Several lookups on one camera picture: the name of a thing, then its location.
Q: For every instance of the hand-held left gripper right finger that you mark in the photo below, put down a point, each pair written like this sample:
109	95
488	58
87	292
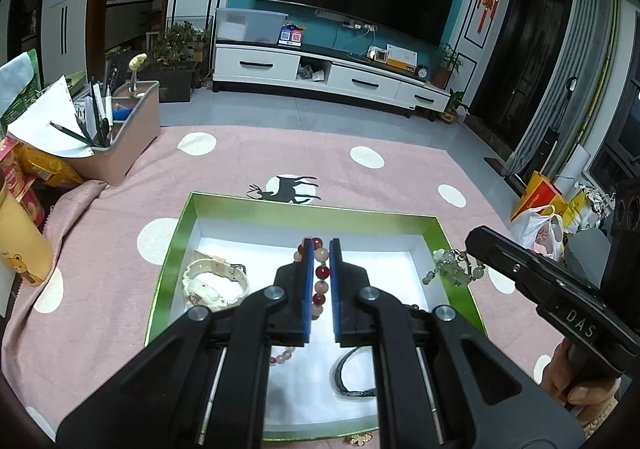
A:
336	289

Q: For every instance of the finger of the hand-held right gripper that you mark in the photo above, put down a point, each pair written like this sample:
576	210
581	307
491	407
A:
525	281
500	245

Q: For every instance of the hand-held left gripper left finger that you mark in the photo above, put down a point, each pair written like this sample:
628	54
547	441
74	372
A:
306	289

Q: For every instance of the dark brown wrist watch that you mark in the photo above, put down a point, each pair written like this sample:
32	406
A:
340	369

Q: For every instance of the cream wrist watch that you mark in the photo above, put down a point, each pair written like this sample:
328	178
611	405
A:
210	289

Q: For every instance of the green cardboard box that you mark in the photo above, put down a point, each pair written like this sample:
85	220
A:
220	209

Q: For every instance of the person's right hand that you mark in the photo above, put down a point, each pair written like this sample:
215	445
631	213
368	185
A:
555	371

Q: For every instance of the white plastic bag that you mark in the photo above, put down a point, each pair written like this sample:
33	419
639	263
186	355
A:
542	234

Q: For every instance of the yellow paper bag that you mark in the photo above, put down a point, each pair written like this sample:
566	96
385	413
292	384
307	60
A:
537	194

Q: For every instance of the pink polka dot blanket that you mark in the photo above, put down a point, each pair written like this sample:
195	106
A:
375	189

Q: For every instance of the black stick vacuum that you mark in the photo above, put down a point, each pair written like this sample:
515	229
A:
550	139

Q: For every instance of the small potted plant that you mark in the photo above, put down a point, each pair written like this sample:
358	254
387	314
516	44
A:
455	104

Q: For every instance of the gold flower brooch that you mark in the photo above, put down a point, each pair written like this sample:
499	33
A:
360	439

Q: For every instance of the grey curtain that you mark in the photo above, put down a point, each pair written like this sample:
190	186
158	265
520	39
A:
575	79

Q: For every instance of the tall potted plant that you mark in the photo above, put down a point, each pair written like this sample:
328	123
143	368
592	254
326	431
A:
447	64

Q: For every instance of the small round clock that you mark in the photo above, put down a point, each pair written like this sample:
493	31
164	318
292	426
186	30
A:
422	71

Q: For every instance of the dark wooden door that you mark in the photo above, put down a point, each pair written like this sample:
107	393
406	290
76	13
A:
525	54

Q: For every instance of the white television cabinet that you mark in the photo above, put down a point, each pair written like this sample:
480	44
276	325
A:
360	76

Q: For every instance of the white desk card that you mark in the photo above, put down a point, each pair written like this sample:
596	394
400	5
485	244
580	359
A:
401	54

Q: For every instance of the small yellow box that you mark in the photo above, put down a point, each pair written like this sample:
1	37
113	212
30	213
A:
377	55

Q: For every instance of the pink desk organizer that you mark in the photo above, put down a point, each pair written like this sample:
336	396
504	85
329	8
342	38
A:
135	139

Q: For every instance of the blue red card stands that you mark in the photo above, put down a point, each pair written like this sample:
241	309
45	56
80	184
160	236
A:
291	35

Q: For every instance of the white power strip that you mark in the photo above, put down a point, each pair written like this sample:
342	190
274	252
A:
357	24

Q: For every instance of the bunch of pens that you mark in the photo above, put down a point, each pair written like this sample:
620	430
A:
100	119

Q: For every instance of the translucent storage box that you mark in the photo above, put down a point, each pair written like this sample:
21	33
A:
250	26

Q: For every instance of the cluster of green plants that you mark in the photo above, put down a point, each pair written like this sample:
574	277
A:
175	41

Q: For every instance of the cream stick ornament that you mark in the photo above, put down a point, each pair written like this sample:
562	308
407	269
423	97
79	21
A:
137	61

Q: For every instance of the yellow bear bottle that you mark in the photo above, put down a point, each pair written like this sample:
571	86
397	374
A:
25	249

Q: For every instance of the yellow snack bag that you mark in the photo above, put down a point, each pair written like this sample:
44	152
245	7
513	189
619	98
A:
45	164

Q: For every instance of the white paper sheets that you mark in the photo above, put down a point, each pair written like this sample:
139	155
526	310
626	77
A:
45	124

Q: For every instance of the red snack packet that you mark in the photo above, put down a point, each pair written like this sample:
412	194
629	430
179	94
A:
15	179

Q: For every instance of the green white package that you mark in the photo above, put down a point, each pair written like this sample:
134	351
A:
20	99

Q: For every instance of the white tall cabinet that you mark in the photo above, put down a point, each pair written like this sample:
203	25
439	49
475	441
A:
70	4

